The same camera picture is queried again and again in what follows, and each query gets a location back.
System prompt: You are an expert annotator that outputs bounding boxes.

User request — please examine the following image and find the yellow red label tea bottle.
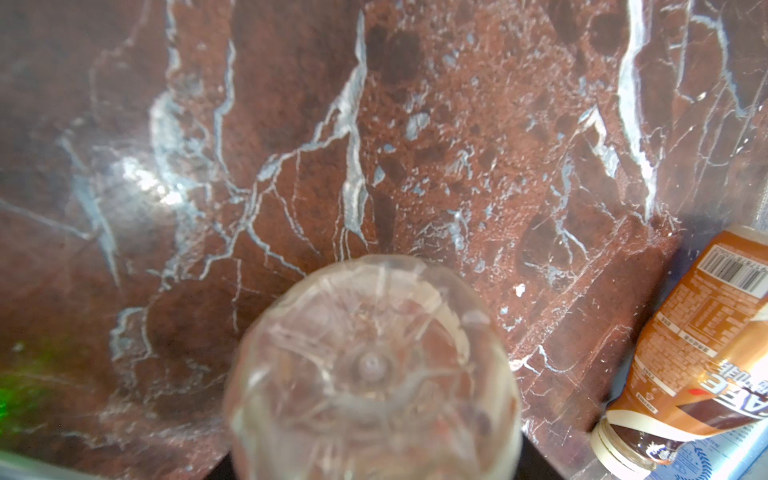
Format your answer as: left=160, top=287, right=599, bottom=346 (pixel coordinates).
left=224, top=255, right=523, bottom=479

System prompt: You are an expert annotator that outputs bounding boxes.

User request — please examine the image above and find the brown Nescafe bottle upper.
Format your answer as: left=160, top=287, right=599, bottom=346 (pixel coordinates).
left=590, top=225, right=767, bottom=479

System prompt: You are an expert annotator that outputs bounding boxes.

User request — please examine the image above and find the soda water bottle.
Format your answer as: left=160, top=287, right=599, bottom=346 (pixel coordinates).
left=649, top=421, right=767, bottom=480

